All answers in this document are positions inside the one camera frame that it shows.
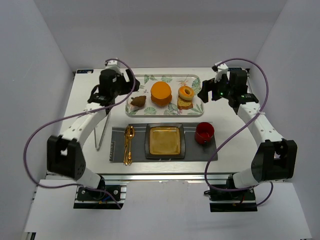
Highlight round orange bread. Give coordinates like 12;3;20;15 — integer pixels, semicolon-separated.
150;81;172;107

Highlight metal serving tongs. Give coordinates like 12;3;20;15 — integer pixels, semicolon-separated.
94;96;116;151

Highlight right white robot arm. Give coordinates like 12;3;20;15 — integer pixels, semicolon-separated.
197;69;298;192

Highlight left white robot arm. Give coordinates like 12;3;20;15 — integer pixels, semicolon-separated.
46;67;140;190

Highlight brown bread slice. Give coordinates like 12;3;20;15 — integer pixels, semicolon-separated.
177;96;193;110

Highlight brown chocolate croissant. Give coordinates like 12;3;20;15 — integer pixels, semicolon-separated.
130;95;147;108

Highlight orange glazed donut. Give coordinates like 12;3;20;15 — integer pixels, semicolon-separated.
178;85;195;101

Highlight leaf-pattern serving tray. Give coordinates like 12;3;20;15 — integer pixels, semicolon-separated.
125;74;204;117

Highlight red cup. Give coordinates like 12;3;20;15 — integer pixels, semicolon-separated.
194;122;215;145

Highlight gold spoon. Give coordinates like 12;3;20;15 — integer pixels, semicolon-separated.
126;125;135;165

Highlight grey placemat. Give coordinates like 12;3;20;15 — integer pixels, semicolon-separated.
109;122;217;163

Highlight square black gold plate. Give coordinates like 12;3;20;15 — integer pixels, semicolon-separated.
145;122;186;159

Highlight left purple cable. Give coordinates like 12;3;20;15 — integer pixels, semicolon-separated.
23;58;137;210

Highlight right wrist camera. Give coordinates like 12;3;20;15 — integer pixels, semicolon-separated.
212;61;229;78

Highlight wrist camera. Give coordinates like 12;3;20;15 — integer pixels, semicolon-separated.
212;61;229;78
104;60;122;74

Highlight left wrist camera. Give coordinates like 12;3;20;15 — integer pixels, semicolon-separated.
104;60;122;74

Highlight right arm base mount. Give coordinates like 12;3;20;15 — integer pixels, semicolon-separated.
203;174;258;213

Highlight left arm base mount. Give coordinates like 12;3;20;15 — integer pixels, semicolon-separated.
73;181;127;210

